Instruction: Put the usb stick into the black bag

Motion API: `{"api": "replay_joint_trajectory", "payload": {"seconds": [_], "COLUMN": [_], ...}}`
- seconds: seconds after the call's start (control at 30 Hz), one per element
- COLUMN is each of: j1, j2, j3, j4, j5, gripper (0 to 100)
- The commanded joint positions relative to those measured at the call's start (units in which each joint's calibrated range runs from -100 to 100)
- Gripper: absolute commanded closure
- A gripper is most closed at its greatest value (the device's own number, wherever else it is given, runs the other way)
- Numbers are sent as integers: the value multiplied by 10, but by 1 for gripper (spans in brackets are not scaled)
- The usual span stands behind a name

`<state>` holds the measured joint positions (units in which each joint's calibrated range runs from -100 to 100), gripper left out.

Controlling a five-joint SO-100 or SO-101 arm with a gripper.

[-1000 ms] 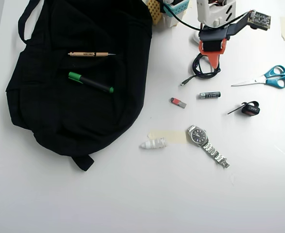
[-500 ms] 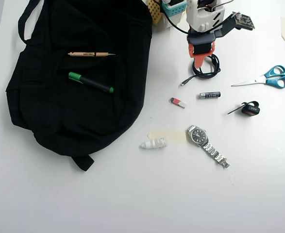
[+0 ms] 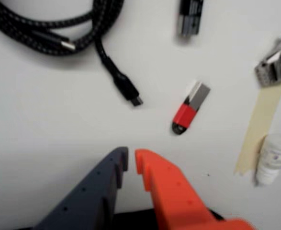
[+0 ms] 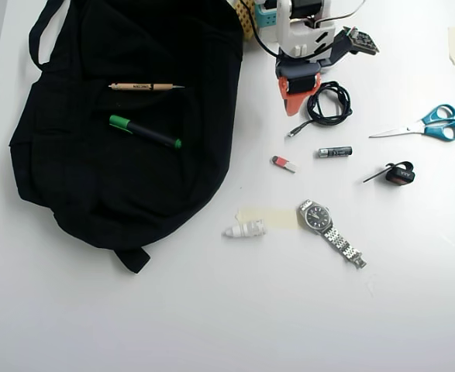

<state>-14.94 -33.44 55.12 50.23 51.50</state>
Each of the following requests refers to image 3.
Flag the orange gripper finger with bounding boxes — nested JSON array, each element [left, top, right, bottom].
[[135, 149, 258, 230]]

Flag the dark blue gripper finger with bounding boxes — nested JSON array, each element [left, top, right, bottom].
[[32, 146, 129, 230]]

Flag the red and black usb stick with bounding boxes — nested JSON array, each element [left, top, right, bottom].
[[171, 80, 212, 135]]

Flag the small white plastic bottle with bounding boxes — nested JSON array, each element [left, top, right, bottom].
[[255, 133, 281, 186]]

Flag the long beige masking tape strip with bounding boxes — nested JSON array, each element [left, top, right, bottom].
[[234, 82, 281, 175]]

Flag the silver metal wristwatch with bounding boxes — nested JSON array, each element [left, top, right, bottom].
[[254, 32, 281, 86]]

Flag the black and grey battery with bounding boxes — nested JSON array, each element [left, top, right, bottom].
[[177, 0, 203, 38]]

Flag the black braided usb cable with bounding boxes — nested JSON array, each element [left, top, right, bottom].
[[0, 0, 145, 108]]

